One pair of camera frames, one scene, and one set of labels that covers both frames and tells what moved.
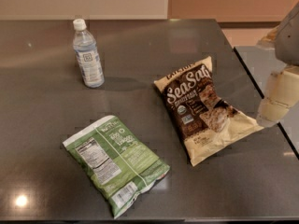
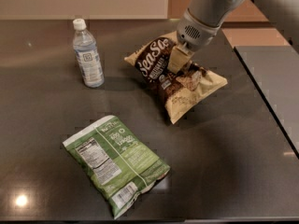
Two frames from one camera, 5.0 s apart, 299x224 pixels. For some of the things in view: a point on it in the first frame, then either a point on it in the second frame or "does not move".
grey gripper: x=289 y=41 to x=195 y=35
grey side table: x=260 y=62 does not move
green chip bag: x=121 y=164 does not move
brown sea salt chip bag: x=204 y=121 to x=184 y=91
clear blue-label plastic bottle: x=88 y=55 does not move
